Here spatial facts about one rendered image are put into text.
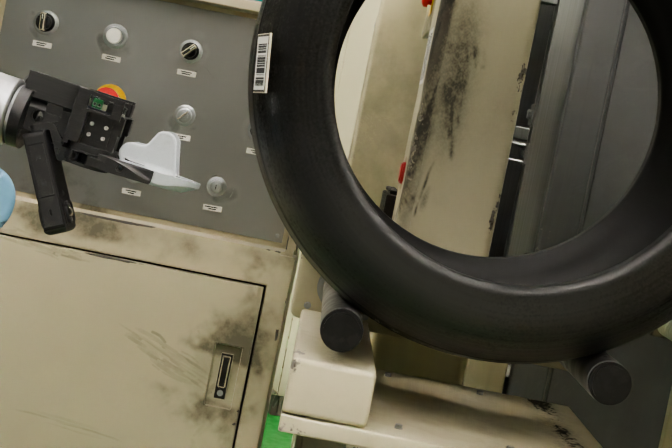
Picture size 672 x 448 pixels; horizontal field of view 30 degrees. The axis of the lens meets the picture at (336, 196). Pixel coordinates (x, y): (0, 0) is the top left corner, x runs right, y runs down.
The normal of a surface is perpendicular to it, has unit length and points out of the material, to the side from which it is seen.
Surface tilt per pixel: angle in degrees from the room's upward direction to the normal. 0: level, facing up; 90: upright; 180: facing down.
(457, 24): 90
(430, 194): 90
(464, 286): 100
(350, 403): 90
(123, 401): 90
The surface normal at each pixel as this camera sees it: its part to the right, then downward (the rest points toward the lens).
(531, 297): 0.00, 0.24
